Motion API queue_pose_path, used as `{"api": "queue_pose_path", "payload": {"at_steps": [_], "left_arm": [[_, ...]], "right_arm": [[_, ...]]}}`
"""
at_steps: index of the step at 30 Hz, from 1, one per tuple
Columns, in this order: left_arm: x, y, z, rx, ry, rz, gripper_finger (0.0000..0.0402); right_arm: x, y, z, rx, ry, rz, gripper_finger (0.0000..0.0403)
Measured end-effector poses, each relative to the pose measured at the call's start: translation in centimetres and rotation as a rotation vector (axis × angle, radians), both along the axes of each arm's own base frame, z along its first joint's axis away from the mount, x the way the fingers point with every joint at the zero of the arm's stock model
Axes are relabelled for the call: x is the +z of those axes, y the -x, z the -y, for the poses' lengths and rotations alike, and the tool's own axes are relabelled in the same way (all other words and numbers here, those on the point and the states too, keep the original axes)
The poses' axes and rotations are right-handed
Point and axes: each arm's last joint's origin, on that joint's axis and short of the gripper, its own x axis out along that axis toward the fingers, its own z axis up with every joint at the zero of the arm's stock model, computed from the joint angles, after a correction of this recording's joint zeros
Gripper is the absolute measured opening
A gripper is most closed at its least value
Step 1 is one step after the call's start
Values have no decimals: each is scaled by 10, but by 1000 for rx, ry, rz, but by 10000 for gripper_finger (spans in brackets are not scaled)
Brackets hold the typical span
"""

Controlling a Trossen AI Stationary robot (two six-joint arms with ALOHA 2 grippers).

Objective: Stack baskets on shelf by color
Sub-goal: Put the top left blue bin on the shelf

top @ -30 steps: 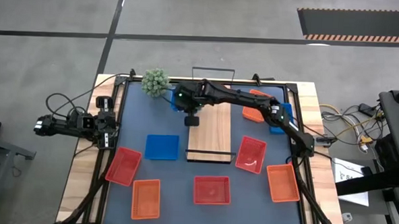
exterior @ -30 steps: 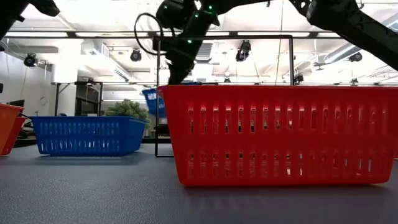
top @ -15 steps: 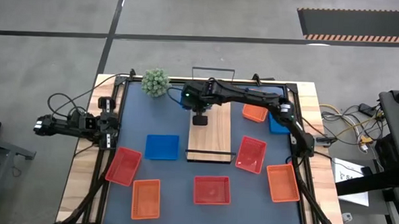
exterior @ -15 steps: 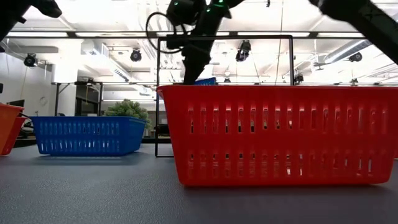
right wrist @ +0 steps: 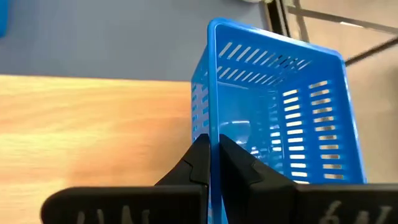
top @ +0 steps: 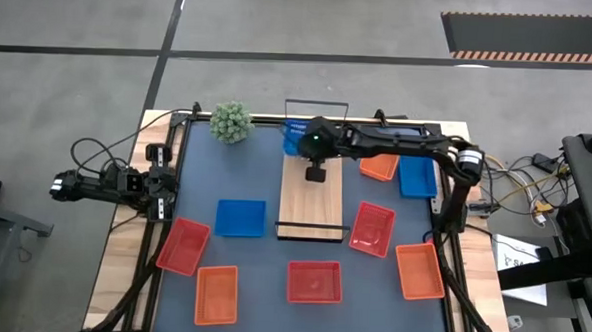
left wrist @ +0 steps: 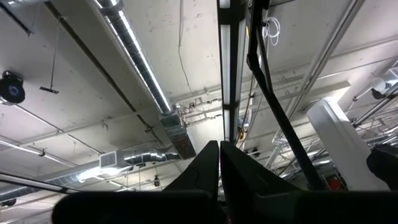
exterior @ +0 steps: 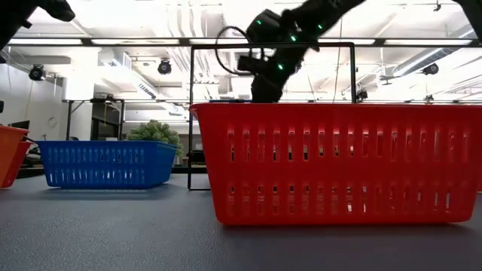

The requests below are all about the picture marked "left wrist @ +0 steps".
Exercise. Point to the black-framed linear ceiling light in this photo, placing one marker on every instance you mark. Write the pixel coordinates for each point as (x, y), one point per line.
(28, 183)

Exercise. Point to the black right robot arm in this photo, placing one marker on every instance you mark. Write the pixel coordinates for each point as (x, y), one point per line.
(384, 168)

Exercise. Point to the small hanging black bar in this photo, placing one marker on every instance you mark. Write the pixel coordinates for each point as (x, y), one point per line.
(49, 90)

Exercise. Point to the grey metal ceiling channel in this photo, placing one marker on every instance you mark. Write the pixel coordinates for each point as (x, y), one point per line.
(323, 56)

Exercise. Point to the silver duct with vent grille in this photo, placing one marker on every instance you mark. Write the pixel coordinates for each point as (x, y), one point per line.
(136, 157)

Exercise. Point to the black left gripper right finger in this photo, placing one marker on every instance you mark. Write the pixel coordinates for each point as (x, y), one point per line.
(239, 180)

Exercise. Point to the rectangular metal duct box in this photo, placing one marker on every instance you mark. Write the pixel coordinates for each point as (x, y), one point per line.
(178, 137)

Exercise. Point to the black round ceiling device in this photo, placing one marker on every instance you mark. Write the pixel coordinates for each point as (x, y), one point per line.
(12, 88)

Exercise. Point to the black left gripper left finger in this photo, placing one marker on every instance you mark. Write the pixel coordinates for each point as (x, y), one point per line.
(205, 174)

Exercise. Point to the black linear LED light bar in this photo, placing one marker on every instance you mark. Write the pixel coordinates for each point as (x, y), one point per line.
(232, 77)

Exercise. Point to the silver spiral ceiling duct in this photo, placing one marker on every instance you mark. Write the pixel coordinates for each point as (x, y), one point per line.
(136, 53)

